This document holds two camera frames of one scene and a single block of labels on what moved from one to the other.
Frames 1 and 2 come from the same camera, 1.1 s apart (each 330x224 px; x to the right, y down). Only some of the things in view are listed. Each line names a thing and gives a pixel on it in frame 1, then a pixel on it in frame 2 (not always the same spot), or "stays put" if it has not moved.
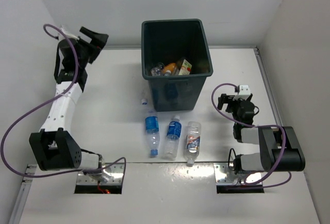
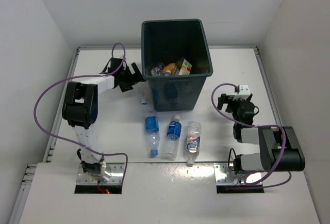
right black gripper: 223,99 stays put
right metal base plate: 225,175 stays put
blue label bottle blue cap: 151,124 stays put
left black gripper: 97,39 -> 135,78
